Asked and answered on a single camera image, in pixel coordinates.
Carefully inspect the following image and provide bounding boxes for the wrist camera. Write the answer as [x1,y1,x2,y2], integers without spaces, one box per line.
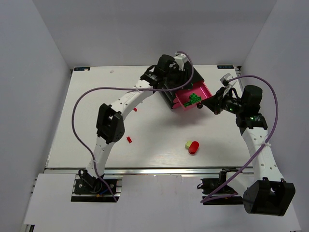
[174,53,189,71]
[220,73,236,88]

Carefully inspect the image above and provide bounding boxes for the black drawer cabinet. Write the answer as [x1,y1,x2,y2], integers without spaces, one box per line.
[160,69,204,109]

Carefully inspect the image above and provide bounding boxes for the red round lego block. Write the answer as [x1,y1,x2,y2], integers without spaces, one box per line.
[188,141,199,155]

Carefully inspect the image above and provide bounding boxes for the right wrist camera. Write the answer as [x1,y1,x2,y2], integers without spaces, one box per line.
[220,73,236,88]

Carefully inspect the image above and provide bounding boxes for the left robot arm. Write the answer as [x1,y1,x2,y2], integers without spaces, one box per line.
[79,51,194,189]

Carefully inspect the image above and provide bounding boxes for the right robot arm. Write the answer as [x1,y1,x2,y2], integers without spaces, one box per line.
[201,85,295,217]

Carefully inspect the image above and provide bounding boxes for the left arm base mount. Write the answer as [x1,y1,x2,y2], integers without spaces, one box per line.
[71,169,121,203]

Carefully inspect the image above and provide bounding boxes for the green long lego plate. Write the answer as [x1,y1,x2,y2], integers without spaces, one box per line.
[184,102,192,108]
[190,96,201,104]

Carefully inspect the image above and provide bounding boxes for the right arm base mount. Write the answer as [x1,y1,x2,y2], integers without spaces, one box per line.
[197,168,243,205]

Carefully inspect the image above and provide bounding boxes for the pink drawer with black knob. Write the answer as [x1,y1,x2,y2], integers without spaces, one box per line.
[172,81,212,111]

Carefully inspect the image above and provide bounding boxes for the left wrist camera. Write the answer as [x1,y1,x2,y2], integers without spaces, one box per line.
[174,53,189,71]

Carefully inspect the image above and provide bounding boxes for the pale yellow small lego brick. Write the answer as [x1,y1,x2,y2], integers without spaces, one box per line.
[185,141,192,149]

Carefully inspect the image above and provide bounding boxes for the green lego brick in drawer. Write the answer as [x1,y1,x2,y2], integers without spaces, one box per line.
[189,93,197,99]

